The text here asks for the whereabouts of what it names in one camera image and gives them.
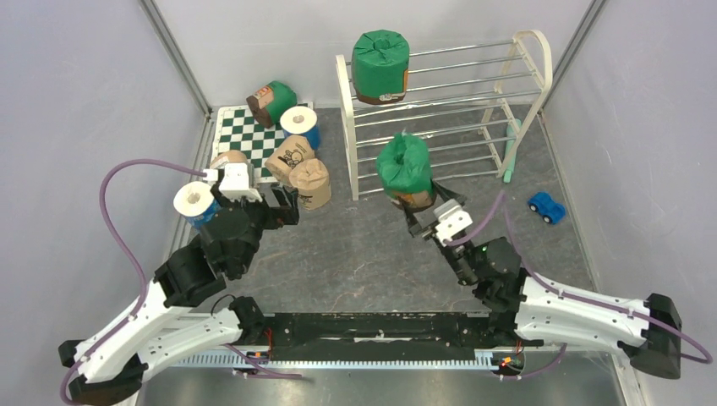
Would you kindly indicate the green paper roll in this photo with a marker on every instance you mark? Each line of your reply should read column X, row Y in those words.
column 403, row 166

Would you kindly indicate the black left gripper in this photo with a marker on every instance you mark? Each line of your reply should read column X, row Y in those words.
column 287, row 214

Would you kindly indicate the blue white roll front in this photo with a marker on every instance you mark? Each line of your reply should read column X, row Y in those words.
column 196, row 204

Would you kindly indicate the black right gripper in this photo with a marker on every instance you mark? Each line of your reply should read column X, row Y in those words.
column 423, row 216

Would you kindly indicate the green brown roll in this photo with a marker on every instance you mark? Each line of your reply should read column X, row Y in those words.
column 270, row 102

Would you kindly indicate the blue white roll rear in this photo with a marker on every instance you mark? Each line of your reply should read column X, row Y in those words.
column 302, row 120

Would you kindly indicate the cream metal shelf rack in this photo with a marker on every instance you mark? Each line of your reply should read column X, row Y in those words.
column 472, row 105

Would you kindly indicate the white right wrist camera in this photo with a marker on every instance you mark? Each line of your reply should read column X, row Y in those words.
column 452, row 219

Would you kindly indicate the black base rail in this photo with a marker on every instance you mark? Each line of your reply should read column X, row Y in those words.
column 371, row 341

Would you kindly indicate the green white chessboard mat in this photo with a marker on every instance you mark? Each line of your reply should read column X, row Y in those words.
column 236, row 129

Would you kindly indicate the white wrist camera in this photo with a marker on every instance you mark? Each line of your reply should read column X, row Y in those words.
column 452, row 219
column 233, row 182

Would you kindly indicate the brown roll with label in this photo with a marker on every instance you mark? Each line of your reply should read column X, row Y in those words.
column 227, row 157

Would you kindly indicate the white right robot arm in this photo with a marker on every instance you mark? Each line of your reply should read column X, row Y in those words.
column 531, row 307

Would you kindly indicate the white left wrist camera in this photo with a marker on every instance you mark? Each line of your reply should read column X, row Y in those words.
column 233, row 182

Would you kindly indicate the brown paper roll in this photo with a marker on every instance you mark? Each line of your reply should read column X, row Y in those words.
column 312, row 181

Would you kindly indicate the green roll on shelf left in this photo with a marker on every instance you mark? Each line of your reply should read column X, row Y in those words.
column 379, row 68

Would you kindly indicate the blue white roll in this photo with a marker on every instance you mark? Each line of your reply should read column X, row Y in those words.
column 302, row 120
column 196, row 204

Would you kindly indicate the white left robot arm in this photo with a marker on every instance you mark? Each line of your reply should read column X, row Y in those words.
column 112, row 365

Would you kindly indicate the brown roll with cartoon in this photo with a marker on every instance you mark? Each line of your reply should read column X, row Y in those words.
column 293, row 150

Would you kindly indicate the blue toy car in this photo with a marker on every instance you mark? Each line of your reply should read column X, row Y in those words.
column 550, row 211

